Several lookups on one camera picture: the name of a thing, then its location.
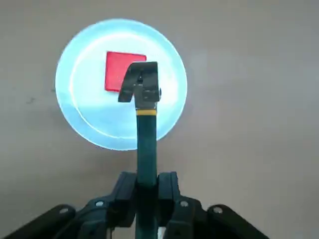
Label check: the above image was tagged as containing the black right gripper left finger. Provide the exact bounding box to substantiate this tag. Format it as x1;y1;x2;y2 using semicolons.
1;171;138;239

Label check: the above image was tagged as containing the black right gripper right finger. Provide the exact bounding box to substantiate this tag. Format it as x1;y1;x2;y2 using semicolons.
156;171;270;239

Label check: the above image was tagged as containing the green-handled claw hammer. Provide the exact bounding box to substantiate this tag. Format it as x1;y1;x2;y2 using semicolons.
118;61;162;239

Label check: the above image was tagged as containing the white round plate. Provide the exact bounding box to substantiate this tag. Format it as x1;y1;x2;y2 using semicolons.
55;17;188;151

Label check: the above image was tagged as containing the red wooden cube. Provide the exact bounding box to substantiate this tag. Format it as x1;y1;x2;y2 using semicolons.
104;51;147;93

